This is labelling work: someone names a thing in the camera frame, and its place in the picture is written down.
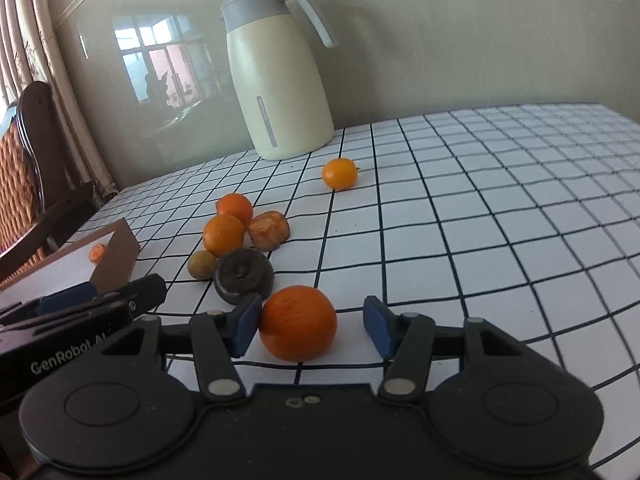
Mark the beige curtain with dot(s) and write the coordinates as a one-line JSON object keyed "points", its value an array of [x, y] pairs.
{"points": [[50, 35]]}

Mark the small yellow-orange kumquat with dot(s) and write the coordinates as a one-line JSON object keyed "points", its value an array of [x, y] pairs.
{"points": [[340, 173]]}

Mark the medium orange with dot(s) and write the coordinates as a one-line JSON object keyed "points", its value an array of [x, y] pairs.
{"points": [[234, 207], [223, 235]]}

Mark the cream thermos jug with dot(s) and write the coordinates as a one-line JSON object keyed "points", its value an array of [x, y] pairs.
{"points": [[280, 100]]}

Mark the dark brown round fruit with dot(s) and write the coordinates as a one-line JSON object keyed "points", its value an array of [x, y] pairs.
{"points": [[243, 275]]}

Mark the wooden wicker chair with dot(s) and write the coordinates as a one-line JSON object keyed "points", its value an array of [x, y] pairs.
{"points": [[35, 125]]}

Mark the white black checked tablecloth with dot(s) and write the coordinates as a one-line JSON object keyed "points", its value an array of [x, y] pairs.
{"points": [[475, 240]]}

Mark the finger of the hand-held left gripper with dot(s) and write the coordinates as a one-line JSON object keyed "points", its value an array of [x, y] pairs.
{"points": [[65, 297], [145, 292]]}

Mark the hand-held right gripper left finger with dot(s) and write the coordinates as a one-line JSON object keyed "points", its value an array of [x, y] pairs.
{"points": [[244, 327]]}

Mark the white box with brown rim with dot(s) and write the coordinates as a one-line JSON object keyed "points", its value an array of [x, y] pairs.
{"points": [[60, 265]]}

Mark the large orange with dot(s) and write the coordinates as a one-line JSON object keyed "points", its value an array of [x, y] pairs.
{"points": [[297, 323]]}

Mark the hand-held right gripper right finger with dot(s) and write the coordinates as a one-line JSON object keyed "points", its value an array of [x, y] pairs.
{"points": [[380, 331]]}

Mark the small orange piece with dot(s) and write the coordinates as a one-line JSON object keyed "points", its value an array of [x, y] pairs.
{"points": [[97, 254]]}

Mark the brown pastry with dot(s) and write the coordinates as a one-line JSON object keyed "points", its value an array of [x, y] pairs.
{"points": [[269, 230]]}

